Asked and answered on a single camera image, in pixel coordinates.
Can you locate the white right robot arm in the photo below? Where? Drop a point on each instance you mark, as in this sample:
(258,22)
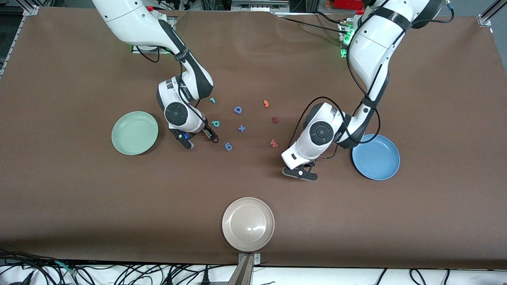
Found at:
(130,19)

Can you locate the pink foam letter W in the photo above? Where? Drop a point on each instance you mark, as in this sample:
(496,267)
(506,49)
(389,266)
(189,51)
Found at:
(273,143)

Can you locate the beige plate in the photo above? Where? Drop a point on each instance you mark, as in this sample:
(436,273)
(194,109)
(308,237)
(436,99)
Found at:
(247,223)

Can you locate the aluminium camera post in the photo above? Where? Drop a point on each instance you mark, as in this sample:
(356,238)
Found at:
(245,271)

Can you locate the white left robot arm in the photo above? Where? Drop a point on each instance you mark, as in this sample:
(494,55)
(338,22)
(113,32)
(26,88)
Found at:
(372,51)

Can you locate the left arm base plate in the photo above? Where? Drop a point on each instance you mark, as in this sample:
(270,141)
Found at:
(343,39)

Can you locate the grey power strip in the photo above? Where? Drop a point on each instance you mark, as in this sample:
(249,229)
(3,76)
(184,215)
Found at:
(259,6)

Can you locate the pale green plate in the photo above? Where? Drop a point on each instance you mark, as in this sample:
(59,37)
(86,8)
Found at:
(134,132)

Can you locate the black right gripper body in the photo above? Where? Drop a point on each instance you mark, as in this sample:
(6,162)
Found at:
(208,132)

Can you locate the blue foam letter D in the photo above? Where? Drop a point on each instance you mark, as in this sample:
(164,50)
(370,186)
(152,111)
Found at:
(237,113)

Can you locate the red box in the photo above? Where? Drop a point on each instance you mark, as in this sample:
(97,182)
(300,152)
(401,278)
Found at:
(348,4)

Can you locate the black power plug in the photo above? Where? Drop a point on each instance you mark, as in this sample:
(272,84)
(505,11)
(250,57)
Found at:
(205,279)

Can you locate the blue plate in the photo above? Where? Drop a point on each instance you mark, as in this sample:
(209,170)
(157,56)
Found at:
(378,160)

